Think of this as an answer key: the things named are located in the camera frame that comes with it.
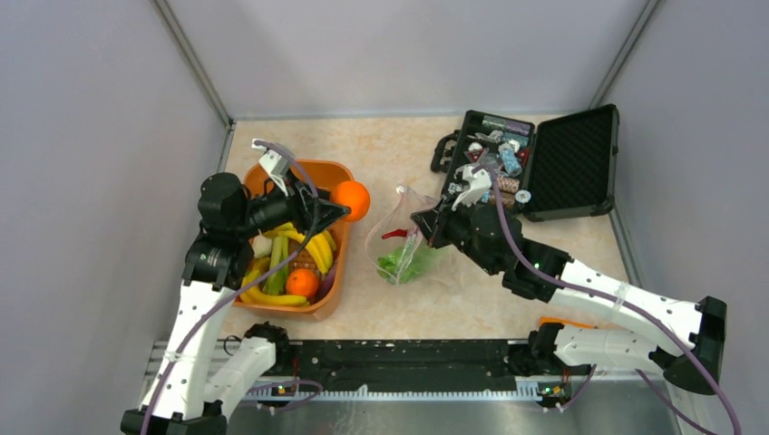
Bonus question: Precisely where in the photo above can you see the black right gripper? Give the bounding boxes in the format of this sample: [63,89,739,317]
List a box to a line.
[411,190,501,276]

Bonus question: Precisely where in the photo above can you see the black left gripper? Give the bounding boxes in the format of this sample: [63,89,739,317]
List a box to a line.
[235,168,350,238]

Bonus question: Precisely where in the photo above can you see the orange fruit toy back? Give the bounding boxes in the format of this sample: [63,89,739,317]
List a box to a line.
[330,180,371,222]

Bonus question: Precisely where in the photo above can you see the orange fruit toy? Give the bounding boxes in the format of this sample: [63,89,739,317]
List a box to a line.
[330,180,371,222]
[285,268,320,299]

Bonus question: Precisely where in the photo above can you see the clear zip top bag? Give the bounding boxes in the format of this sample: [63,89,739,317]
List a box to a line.
[365,184,459,287]

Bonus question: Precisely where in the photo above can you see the green napa cabbage toy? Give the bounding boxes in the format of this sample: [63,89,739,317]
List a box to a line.
[375,244,447,285]

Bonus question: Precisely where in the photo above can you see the red chili pepper toy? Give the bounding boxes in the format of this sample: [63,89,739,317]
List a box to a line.
[381,228,415,240]

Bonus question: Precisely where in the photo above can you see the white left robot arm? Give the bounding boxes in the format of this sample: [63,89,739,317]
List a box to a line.
[120,172,351,434]

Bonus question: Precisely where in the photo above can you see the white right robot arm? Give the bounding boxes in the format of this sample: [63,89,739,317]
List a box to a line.
[410,204,727,395]

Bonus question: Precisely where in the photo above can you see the orange plastic bin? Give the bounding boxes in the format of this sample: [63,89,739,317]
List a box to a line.
[234,159,355,321]

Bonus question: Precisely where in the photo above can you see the yellow banana bunch toy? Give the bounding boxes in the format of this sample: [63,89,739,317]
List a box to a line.
[264,223,336,276]

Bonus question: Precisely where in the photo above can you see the orange fruit toy front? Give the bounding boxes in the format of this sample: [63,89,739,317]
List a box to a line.
[285,268,320,299]

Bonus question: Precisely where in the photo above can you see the yellow banana toy front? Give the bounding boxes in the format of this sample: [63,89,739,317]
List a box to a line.
[239,272,310,307]

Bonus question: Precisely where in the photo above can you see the black poker chip case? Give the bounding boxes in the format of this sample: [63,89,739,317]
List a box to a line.
[430,104,620,222]

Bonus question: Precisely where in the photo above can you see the orange carrot toy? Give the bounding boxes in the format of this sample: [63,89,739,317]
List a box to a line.
[538,316,597,329]

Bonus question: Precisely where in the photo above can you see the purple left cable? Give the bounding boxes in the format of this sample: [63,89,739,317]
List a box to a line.
[138,139,326,435]

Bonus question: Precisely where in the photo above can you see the purple cable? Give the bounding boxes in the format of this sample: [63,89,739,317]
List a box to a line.
[138,139,326,435]
[480,167,743,435]

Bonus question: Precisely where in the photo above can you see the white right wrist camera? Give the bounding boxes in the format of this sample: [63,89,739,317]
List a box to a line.
[452,164,493,211]

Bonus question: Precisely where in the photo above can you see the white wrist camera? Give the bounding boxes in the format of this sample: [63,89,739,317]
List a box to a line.
[452,164,493,211]
[251,139,295,196]

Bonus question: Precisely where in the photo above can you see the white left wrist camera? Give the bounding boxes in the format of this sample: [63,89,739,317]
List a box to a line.
[251,139,295,196]

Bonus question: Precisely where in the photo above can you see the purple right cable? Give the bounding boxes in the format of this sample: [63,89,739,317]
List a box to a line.
[480,167,743,435]

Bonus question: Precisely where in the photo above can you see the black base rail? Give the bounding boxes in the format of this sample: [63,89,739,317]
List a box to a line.
[269,339,549,392]

